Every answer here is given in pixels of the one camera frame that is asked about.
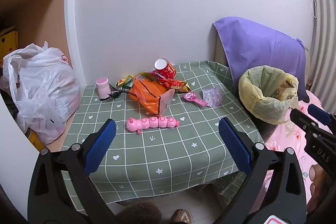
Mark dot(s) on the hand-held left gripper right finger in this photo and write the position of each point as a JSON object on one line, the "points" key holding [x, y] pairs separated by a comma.
{"points": [[235, 145]]}

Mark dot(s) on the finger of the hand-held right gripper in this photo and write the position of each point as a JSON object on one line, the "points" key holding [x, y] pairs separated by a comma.
{"points": [[319, 113], [304, 121]]}

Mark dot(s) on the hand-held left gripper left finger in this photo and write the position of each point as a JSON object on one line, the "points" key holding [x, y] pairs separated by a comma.
{"points": [[101, 145]]}

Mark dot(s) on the black bin with yellow liner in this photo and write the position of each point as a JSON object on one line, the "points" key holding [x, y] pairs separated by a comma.
{"points": [[262, 98]]}

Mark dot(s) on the printed plastic tissue packet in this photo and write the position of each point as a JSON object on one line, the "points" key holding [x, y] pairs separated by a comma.
{"points": [[213, 96]]}

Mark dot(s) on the green white carton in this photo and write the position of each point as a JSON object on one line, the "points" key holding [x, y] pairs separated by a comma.
{"points": [[128, 85]]}

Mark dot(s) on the small yellow wrapper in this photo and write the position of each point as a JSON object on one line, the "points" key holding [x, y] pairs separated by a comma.
{"points": [[121, 82]]}

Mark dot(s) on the pink toy hand mirror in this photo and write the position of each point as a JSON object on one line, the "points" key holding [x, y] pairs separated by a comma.
{"points": [[190, 96]]}

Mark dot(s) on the orange plastic bag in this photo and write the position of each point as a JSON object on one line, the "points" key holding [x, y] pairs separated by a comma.
{"points": [[147, 94]]}

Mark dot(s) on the yellow red snack wrapper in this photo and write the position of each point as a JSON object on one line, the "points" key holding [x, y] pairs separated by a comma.
{"points": [[178, 85]]}

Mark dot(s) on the pink foil snack wrapper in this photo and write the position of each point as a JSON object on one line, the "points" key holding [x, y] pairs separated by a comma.
{"points": [[149, 75]]}

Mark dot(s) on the red paper cup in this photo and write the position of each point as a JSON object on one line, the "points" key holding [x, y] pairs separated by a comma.
{"points": [[166, 70]]}

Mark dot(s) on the person's right hand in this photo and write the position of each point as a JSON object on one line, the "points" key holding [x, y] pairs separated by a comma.
{"points": [[316, 182]]}

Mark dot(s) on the pink floral blanket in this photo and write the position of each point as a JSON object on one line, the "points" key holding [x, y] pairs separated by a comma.
{"points": [[286, 140]]}

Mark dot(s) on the pink caterpillar toy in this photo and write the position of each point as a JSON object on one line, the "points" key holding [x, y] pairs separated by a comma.
{"points": [[152, 123]]}

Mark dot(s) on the pink cup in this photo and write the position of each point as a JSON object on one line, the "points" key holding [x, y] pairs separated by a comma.
{"points": [[103, 87]]}

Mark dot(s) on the green checked tablecloth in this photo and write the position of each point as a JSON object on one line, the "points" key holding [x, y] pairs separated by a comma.
{"points": [[170, 150]]}

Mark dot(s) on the yellow striped container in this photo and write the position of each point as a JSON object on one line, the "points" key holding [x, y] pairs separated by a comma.
{"points": [[35, 138]]}

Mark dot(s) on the grey striped curtain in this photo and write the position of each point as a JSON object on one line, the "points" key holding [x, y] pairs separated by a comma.
{"points": [[325, 43]]}

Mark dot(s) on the brown fuzzy slipper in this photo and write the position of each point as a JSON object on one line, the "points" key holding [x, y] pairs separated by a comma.
{"points": [[139, 213]]}

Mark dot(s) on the white plastic bag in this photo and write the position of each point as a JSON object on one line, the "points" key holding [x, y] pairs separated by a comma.
{"points": [[44, 87]]}

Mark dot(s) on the purple cloth on chair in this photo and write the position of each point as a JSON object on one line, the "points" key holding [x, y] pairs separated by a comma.
{"points": [[262, 50]]}

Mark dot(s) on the beige headboard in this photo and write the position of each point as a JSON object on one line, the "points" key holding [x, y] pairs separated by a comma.
{"points": [[220, 53]]}

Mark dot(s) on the wooden shelf unit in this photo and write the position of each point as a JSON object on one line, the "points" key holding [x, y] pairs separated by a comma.
{"points": [[34, 3]]}

